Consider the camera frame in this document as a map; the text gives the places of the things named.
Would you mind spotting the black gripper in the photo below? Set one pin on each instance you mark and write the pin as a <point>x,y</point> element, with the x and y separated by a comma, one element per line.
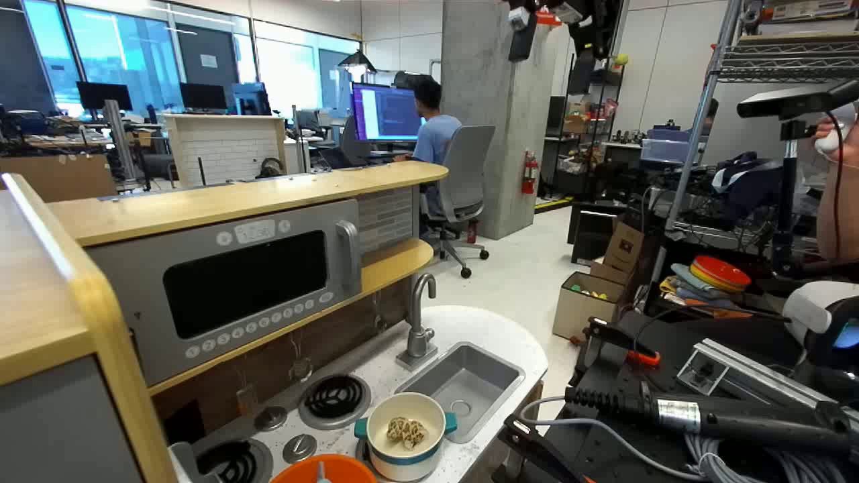
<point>591,25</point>

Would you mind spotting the black coil stove burner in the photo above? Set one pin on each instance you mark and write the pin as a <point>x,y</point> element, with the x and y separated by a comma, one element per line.
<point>335,396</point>
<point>235,461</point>

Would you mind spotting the grey stove knob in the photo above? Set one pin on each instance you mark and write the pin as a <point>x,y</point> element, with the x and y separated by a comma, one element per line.
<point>300,446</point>
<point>273,420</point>

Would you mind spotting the black shelf with toys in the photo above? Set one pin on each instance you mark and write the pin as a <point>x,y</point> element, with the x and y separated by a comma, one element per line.
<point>587,124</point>

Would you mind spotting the blue plastic bin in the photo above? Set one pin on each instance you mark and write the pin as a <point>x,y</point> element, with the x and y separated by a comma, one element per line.
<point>666,145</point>

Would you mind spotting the red fire extinguisher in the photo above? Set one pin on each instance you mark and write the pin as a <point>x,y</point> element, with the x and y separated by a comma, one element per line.
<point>531,176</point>

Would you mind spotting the seated person in blue shirt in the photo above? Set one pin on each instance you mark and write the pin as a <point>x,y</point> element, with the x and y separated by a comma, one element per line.
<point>435,135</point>

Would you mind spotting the grey swivel office chair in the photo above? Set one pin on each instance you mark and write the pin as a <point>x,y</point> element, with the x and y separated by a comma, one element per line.
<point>465,169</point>

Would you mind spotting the metal shelf rack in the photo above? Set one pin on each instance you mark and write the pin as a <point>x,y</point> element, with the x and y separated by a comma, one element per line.
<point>788,57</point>

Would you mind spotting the black cabinet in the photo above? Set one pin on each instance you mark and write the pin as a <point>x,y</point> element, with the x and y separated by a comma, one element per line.
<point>591,231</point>

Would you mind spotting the dark blue backpack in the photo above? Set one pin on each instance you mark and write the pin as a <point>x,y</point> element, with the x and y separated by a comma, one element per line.
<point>748,183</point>

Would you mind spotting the purple lit computer monitor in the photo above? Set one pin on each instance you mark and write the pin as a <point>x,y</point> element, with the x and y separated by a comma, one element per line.
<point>386,112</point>

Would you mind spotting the upright cardboard box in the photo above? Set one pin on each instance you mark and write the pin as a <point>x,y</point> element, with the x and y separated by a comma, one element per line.
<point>621,251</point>

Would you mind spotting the black pendant lamp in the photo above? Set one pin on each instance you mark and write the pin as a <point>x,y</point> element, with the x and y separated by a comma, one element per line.
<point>357,62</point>

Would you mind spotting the orange stacked bowls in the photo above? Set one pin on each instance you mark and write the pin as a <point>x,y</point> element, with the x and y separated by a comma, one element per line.
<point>721,271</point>

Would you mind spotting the stack of colourful plates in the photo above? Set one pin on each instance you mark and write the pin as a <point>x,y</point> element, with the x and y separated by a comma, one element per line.
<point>688,290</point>

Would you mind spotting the open cardboard box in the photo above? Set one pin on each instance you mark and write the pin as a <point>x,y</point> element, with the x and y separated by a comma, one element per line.
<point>580,313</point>

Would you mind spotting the blue lit computer monitor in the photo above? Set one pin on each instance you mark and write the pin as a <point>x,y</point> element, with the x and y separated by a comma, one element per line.
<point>250,98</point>

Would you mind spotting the black headphones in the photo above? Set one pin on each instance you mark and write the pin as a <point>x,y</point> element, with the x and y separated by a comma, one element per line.
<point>270,168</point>

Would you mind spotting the grey toy faucet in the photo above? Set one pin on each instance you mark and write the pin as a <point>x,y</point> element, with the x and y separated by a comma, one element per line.
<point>418,337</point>

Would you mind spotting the grey toy sink basin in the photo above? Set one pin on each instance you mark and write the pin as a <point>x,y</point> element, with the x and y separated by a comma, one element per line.
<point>465,388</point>

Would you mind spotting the white pegboard panel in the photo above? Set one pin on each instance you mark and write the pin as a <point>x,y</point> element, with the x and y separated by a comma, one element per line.
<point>223,148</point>

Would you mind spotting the black computer monitor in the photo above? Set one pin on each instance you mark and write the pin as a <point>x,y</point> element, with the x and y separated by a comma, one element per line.
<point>102,96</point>
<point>202,96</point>

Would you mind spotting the wooden toy kitchen unit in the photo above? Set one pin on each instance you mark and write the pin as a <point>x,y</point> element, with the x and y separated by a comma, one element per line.
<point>223,203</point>

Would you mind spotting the black tool with silver label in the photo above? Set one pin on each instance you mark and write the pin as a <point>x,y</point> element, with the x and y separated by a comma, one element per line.
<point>760,428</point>

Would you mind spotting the pile of brown beans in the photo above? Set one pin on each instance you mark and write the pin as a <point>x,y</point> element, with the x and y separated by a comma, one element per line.
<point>407,434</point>

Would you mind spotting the orange plastic bowl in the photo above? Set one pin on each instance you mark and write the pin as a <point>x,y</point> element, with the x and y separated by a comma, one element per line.
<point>351,470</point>

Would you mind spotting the grey toy microwave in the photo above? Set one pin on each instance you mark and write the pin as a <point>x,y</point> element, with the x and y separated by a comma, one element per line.
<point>136,296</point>

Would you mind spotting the black stereo camera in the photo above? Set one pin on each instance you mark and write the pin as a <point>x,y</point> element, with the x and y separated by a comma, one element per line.
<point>792,101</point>

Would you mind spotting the black camera stand pole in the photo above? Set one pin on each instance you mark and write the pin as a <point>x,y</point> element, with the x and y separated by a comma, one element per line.
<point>786,198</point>

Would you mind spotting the aluminium extrusion rail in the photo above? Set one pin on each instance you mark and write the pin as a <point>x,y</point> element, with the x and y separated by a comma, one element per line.
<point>760,376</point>

